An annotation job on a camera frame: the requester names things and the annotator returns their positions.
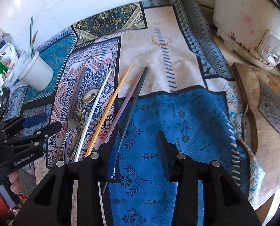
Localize metal spoon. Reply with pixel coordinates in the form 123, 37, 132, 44
69, 88, 100, 158

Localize metal fork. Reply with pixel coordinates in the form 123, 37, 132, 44
51, 115, 84, 167

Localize wooden cutting board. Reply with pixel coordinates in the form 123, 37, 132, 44
232, 62, 280, 208

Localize white packet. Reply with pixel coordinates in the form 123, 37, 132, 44
0, 43, 19, 72

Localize purple chopstick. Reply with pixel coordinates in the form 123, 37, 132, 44
103, 74, 144, 145

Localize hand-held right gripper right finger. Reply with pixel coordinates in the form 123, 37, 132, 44
156, 131, 263, 226

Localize yellow chopstick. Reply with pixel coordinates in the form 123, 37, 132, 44
84, 63, 133, 158

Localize steel cleaver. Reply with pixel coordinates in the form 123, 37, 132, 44
258, 79, 280, 144

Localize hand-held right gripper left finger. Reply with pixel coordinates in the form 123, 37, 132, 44
11, 131, 121, 226

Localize dark green chopstick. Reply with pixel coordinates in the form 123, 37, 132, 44
102, 66, 149, 195

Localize white cup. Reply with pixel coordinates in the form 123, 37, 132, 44
18, 52, 54, 91

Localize clear covered wall socket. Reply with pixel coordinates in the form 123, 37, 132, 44
260, 30, 280, 67

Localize patterned patchwork tablecloth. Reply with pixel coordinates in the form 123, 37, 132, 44
3, 0, 265, 226

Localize white chopstick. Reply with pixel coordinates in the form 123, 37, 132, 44
73, 69, 112, 163

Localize person's left hand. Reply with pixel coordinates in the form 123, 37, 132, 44
0, 171, 20, 195

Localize white plastic container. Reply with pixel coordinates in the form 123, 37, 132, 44
0, 52, 28, 90

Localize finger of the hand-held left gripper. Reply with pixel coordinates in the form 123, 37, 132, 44
0, 113, 48, 134
3, 121, 62, 151

